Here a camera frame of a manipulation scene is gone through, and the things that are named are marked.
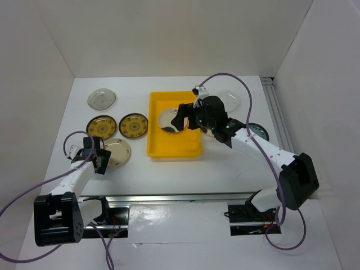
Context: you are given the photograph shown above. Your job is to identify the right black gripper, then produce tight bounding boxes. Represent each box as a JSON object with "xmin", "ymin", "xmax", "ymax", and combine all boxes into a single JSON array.
[{"xmin": 171, "ymin": 102, "xmax": 215, "ymax": 131}]

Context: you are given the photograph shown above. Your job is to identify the cream plate black flower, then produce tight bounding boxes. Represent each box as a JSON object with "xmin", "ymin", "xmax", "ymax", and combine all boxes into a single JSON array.
[
  {"xmin": 200, "ymin": 127, "xmax": 214, "ymax": 137},
  {"xmin": 157, "ymin": 108, "xmax": 179, "ymax": 133}
]

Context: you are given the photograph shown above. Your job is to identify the cream plate with calligraphy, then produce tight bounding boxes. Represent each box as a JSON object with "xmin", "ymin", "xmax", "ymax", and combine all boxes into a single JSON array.
[{"xmin": 105, "ymin": 138, "xmax": 131, "ymax": 168}]

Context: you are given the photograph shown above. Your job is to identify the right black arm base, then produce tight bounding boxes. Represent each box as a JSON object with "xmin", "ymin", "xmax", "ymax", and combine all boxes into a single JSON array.
[{"xmin": 224, "ymin": 205, "xmax": 281, "ymax": 236}]

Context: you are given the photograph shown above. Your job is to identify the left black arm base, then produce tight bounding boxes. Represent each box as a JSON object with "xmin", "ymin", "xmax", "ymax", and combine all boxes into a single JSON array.
[{"xmin": 92, "ymin": 206, "xmax": 129, "ymax": 239}]

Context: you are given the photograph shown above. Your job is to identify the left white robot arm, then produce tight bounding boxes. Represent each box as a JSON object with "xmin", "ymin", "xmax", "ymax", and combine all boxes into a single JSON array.
[{"xmin": 34, "ymin": 137, "xmax": 111, "ymax": 246}]

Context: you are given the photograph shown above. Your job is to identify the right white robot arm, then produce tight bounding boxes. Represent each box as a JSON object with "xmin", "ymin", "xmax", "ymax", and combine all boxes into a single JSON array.
[{"xmin": 172, "ymin": 96, "xmax": 319, "ymax": 221}]

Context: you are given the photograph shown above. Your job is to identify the yellow plastic bin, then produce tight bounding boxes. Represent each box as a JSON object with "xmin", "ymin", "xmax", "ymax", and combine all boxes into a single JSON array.
[{"xmin": 147, "ymin": 91, "xmax": 203, "ymax": 159}]

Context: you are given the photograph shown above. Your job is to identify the yellow brown patterned plate left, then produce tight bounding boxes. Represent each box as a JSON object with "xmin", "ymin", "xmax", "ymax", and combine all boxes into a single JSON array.
[{"xmin": 85, "ymin": 115, "xmax": 117, "ymax": 140}]

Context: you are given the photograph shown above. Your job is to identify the yellow brown patterned plate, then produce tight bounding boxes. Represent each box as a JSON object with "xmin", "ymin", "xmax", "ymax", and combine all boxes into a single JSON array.
[
  {"xmin": 85, "ymin": 115, "xmax": 117, "ymax": 140},
  {"xmin": 119, "ymin": 113, "xmax": 149, "ymax": 140}
]

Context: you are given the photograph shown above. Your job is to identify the yellow brown patterned plate right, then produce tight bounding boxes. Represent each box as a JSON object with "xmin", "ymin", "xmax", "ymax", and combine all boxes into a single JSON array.
[{"xmin": 119, "ymin": 113, "xmax": 149, "ymax": 140}]

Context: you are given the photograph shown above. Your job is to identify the clear glass plate right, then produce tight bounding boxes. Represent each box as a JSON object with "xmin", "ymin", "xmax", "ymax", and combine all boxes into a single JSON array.
[{"xmin": 217, "ymin": 90, "xmax": 241, "ymax": 113}]

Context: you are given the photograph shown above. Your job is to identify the clear glass plate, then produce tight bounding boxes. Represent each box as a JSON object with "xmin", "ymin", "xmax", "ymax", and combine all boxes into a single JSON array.
[
  {"xmin": 87, "ymin": 88, "xmax": 116, "ymax": 111},
  {"xmin": 217, "ymin": 90, "xmax": 241, "ymax": 113}
]

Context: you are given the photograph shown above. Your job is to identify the clear glass plate left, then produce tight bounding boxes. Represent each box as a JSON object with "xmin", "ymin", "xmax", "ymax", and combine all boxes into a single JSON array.
[{"xmin": 87, "ymin": 88, "xmax": 116, "ymax": 111}]

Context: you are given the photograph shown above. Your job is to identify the teal green plate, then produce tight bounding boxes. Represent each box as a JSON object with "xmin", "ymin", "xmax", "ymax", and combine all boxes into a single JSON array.
[{"xmin": 249, "ymin": 123, "xmax": 269, "ymax": 141}]

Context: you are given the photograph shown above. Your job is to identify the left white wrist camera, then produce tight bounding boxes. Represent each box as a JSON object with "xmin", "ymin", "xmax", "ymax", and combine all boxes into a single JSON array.
[{"xmin": 66, "ymin": 145, "xmax": 82, "ymax": 160}]

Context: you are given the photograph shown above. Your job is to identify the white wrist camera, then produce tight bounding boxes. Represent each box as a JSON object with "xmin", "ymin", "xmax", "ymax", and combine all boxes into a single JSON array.
[
  {"xmin": 66, "ymin": 145, "xmax": 82, "ymax": 160},
  {"xmin": 192, "ymin": 85, "xmax": 209, "ymax": 108}
]

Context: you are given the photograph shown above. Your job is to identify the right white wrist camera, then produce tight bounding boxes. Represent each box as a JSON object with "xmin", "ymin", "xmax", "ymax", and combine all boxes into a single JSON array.
[{"xmin": 192, "ymin": 85, "xmax": 209, "ymax": 108}]

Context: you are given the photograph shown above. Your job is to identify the front aluminium rail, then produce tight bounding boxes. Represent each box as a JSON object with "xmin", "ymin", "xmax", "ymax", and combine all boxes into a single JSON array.
[{"xmin": 75, "ymin": 191, "xmax": 262, "ymax": 206}]

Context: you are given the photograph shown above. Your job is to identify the aluminium rail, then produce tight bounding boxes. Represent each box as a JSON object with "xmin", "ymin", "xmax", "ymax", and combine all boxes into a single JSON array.
[
  {"xmin": 260, "ymin": 77, "xmax": 294, "ymax": 152},
  {"xmin": 75, "ymin": 191, "xmax": 262, "ymax": 206}
]

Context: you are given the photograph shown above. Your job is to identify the right side aluminium rail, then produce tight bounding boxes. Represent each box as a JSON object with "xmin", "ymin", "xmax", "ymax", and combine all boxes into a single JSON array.
[{"xmin": 260, "ymin": 77, "xmax": 294, "ymax": 152}]

